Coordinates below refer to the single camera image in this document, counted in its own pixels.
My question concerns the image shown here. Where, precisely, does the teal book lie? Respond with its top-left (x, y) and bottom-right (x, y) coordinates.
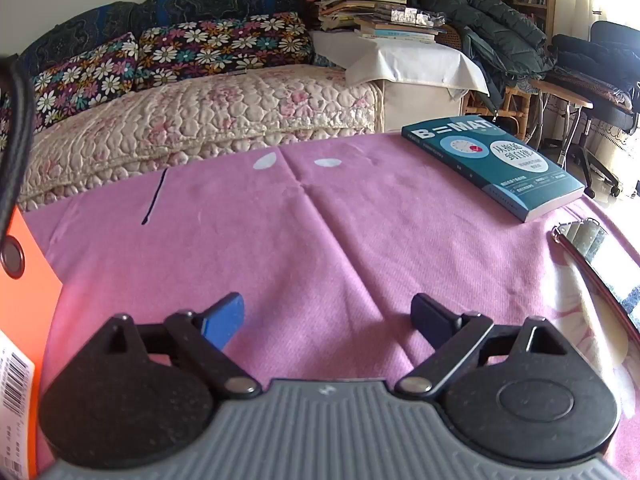
top-left (401, 121), bottom-right (586, 223)

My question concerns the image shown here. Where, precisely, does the black office chair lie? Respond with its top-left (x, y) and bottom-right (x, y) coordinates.
top-left (550, 20), bottom-right (640, 198)

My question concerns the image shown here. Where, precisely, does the pink tablecloth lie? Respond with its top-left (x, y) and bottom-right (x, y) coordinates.
top-left (20, 132), bottom-right (640, 480)

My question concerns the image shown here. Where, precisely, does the daisy print cushion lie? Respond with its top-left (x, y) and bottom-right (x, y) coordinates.
top-left (30, 32), bottom-right (141, 128)
top-left (136, 12), bottom-right (315, 90)

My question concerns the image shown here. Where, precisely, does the stack of books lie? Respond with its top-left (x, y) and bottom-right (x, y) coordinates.
top-left (315, 0), bottom-right (448, 43)

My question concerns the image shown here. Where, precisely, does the rattan chair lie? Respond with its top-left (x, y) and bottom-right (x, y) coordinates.
top-left (440, 22), bottom-right (538, 143)

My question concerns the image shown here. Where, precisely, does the beige side cabinet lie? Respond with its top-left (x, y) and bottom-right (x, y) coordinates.
top-left (375, 77), bottom-right (463, 133)

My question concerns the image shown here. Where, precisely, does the wooden folding table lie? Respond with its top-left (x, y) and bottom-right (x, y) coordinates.
top-left (530, 79), bottom-right (596, 171)

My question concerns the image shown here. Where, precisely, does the black cord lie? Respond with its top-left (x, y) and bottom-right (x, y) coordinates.
top-left (0, 55), bottom-right (35, 241)

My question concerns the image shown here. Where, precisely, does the dark green padded jacket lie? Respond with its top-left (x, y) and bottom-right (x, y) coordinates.
top-left (407, 0), bottom-right (556, 111)

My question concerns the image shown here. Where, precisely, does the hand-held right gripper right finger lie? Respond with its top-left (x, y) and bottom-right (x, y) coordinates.
top-left (395, 292), bottom-right (563, 401)

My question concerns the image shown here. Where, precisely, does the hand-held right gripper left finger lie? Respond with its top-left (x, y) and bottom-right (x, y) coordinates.
top-left (102, 292), bottom-right (263, 401)

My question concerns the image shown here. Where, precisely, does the orange box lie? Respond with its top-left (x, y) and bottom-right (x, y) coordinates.
top-left (0, 207), bottom-right (63, 480)

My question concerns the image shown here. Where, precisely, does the white cloth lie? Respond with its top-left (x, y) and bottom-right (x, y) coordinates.
top-left (310, 30), bottom-right (491, 98)

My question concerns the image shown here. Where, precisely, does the dark garment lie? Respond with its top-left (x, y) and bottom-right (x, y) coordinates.
top-left (547, 34), bottom-right (640, 106)

